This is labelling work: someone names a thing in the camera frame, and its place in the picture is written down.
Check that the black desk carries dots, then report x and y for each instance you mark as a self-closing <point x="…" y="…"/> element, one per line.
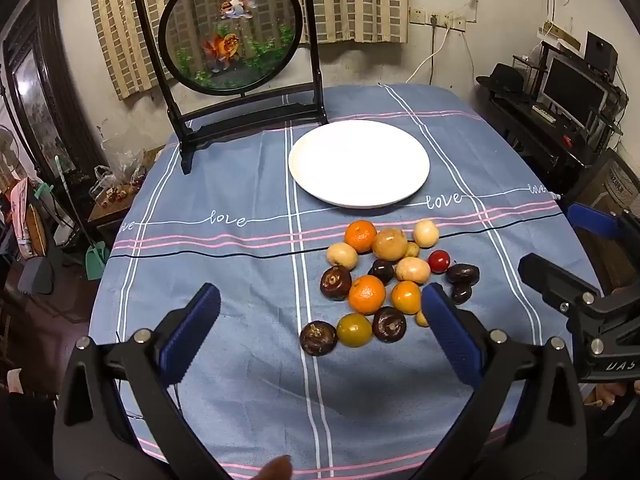
<point x="540" y="137"/>

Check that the green dustpan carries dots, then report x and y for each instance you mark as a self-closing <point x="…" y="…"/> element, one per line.
<point x="95" y="259"/>

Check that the large beige round fruit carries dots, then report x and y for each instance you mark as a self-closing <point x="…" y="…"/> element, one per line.
<point x="389" y="244"/>

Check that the white round plate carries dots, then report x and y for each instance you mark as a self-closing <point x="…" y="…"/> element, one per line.
<point x="359" y="162"/>

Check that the clear plastic bag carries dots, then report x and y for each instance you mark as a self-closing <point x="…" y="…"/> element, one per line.
<point x="107" y="177"/>

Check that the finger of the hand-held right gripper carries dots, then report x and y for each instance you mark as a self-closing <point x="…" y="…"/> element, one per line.
<point x="595" y="220"/>
<point x="555" y="280"/>

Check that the red cherry tomato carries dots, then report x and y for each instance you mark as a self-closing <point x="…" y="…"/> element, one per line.
<point x="439" y="261"/>

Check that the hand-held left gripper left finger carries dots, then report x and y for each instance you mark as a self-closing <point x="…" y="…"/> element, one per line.
<point x="197" y="325"/>

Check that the black speaker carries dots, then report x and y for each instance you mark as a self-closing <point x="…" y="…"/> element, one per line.
<point x="600" y="50"/>

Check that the green plastic mop head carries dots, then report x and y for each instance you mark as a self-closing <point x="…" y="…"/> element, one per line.
<point x="42" y="190"/>

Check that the person's right hand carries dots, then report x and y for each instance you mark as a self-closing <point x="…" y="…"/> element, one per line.
<point x="612" y="396"/>

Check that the white remote control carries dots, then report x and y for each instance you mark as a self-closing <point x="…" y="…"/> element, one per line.
<point x="543" y="113"/>

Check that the computer monitor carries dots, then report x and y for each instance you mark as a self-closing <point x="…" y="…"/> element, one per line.
<point x="572" y="92"/>

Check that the checked beige curtain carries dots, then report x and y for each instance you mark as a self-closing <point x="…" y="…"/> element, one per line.
<point x="360" y="0"/>

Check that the dark water chestnut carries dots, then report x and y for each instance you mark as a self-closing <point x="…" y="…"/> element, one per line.
<point x="318" y="338"/>
<point x="462" y="273"/>
<point x="336" y="282"/>
<point x="461" y="293"/>
<point x="389" y="324"/>
<point x="381" y="271"/>

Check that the round goldfish screen black stand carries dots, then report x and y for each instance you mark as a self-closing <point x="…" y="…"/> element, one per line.
<point x="230" y="35"/>

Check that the white wall outlet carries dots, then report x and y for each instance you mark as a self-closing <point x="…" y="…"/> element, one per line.
<point x="434" y="19"/>
<point x="457" y="21"/>
<point x="417" y="14"/>

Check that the dark carved wooden cabinet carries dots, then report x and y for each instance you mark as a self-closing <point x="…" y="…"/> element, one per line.
<point x="45" y="85"/>

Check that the pink cloth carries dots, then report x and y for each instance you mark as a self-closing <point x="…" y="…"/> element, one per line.
<point x="21" y="210"/>

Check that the small yellow longan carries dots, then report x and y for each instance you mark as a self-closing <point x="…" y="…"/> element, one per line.
<point x="411" y="250"/>
<point x="421" y="318"/>

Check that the yellow green tomato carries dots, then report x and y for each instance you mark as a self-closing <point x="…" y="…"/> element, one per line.
<point x="354" y="330"/>

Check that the blue plaid tablecloth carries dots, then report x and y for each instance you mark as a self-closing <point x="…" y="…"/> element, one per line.
<point x="225" y="260"/>

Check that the pale beige round fruit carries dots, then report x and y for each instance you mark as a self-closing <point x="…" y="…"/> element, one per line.
<point x="413" y="269"/>
<point x="426" y="233"/>
<point x="342" y="255"/>

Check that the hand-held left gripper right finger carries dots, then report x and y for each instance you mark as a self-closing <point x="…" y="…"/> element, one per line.
<point x="450" y="335"/>

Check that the black hat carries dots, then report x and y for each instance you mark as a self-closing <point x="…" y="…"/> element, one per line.
<point x="501" y="79"/>

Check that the person's left hand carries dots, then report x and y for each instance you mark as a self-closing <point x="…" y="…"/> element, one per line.
<point x="275" y="469"/>

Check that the small orange mandarin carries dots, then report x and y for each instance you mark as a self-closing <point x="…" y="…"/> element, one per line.
<point x="405" y="297"/>

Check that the small wooden side table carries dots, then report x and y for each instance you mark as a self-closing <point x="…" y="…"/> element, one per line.
<point x="112" y="210"/>

